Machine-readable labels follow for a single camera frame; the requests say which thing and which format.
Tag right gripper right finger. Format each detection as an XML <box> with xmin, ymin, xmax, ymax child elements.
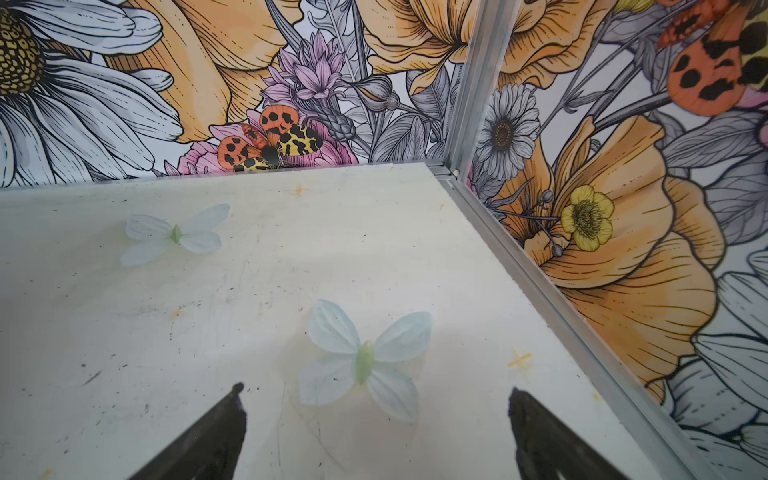
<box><xmin>508</xmin><ymin>388</ymin><xmax>625</xmax><ymax>480</ymax></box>

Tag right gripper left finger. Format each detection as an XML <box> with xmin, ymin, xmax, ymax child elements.
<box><xmin>130</xmin><ymin>382</ymin><xmax>247</xmax><ymax>480</ymax></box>

